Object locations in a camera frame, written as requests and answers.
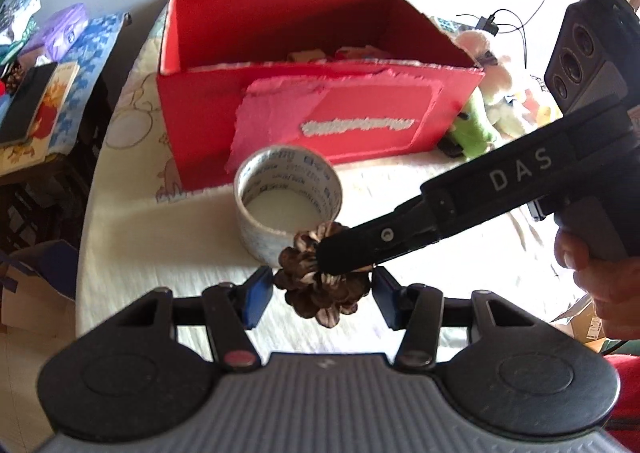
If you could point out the brown pine cone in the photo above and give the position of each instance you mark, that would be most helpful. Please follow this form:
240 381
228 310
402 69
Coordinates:
310 293

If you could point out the pile of folded clothes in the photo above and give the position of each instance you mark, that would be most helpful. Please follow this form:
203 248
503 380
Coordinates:
17 13

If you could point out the labelled cardboard box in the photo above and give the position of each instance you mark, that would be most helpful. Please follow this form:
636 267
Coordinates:
582 325

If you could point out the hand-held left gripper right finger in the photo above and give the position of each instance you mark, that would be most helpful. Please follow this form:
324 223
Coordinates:
387 298

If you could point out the cardboard box with blue tape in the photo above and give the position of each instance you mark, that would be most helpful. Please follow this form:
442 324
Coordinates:
35 293

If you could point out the black notebook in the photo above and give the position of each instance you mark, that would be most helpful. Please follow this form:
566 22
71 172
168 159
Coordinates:
25 103

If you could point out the illustrated book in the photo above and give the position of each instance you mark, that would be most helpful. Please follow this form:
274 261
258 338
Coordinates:
50 108

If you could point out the dark wooden side table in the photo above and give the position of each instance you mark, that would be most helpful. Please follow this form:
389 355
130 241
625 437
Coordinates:
75 183

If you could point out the side table with clutter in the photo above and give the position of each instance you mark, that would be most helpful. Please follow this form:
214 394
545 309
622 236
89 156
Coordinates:
95 48

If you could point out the pale patterned cloth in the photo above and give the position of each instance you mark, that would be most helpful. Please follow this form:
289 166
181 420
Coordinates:
452 25

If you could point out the purple tissue pack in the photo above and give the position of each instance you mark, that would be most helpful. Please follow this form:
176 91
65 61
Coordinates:
62 30

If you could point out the black charger adapter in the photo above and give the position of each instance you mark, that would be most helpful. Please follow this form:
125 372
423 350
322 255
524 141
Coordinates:
486 25

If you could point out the person's right hand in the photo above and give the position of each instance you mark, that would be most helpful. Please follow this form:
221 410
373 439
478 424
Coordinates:
610 293

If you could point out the clear printed tape roll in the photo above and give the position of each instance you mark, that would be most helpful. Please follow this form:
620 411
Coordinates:
260 233

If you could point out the yellow orange plush toy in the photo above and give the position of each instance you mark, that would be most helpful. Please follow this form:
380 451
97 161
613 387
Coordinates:
537 105

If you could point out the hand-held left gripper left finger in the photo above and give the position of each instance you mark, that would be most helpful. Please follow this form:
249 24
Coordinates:
257 295

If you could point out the green plush toy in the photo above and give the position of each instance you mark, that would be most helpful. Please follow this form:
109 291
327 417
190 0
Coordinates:
475 133

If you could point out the white plush sheep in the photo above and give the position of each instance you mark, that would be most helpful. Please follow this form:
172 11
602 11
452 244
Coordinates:
500 78

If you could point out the red garment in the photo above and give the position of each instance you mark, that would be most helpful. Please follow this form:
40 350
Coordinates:
627 393

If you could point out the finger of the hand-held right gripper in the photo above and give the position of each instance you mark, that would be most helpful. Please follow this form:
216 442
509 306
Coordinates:
365 245

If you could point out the red cardboard box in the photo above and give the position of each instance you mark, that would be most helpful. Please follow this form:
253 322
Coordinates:
200 133

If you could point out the red white patterned cloth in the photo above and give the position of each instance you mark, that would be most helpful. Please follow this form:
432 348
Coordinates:
360 53

